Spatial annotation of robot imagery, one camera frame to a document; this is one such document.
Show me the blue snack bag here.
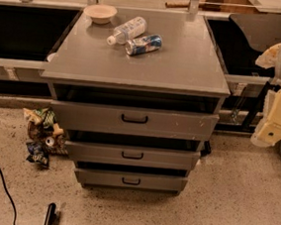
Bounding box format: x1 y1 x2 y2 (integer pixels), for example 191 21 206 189
26 141 49 168

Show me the grey drawer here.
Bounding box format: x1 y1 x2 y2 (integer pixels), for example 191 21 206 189
75 169 188 192
66 142 200 170
51 100 219 141

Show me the grey middle drawer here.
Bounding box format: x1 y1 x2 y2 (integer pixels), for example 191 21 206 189
66 142 200 170

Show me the clear plastic water bottle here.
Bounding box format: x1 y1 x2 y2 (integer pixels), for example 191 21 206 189
107 17 147 45

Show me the grey top drawer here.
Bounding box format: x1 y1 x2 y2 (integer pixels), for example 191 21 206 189
51 100 219 141

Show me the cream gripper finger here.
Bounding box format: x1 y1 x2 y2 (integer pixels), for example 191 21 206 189
255 44 281 69

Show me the grey bottom drawer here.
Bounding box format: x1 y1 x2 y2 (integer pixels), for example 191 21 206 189
75 169 188 192

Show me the grey drawer cabinet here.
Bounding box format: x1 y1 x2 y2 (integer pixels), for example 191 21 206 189
30 0 239 202

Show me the green chip bag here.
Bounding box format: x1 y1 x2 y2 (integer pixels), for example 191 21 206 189
23 108 56 129

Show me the blue silver soda can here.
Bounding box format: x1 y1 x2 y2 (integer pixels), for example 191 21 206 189
125 35 162 56

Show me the black cable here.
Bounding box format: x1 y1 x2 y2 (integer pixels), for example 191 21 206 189
0 158 31 225

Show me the beige bowl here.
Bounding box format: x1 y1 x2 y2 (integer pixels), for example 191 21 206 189
83 4 118 25

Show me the wooden stick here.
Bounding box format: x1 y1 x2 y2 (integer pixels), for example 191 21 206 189
165 1 190 9

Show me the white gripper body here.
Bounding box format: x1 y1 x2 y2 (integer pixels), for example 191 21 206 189
250 89 281 148

